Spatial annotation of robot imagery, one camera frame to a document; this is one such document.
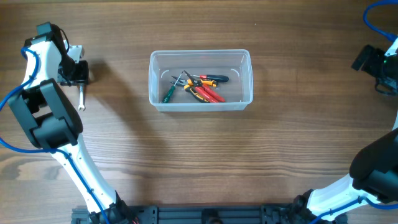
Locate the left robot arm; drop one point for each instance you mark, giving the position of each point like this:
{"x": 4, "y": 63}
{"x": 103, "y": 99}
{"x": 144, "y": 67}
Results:
{"x": 46, "y": 105}

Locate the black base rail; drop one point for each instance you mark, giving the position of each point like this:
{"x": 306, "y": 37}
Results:
{"x": 264, "y": 214}

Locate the red handled snips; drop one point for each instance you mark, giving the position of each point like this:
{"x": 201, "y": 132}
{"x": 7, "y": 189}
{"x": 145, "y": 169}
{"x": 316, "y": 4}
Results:
{"x": 199, "y": 82}

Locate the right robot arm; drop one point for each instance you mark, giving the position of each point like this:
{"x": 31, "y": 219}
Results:
{"x": 372, "y": 177}

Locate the clear plastic container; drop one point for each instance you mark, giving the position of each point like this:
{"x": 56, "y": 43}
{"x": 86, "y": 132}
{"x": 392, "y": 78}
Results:
{"x": 168, "y": 66}

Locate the green handled screwdriver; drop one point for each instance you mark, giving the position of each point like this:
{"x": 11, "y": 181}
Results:
{"x": 169, "y": 94}

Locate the orange black pliers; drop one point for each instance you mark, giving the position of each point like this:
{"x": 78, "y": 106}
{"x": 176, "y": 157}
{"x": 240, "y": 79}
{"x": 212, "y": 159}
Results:
{"x": 202, "y": 92}

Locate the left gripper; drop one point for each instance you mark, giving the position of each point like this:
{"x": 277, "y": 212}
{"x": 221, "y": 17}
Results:
{"x": 83, "y": 76}

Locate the silver combination wrench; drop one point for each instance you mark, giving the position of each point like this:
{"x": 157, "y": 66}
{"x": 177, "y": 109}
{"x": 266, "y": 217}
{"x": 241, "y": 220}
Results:
{"x": 81, "y": 106}

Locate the red black screwdriver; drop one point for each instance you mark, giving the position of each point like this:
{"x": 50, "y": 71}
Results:
{"x": 218, "y": 78}

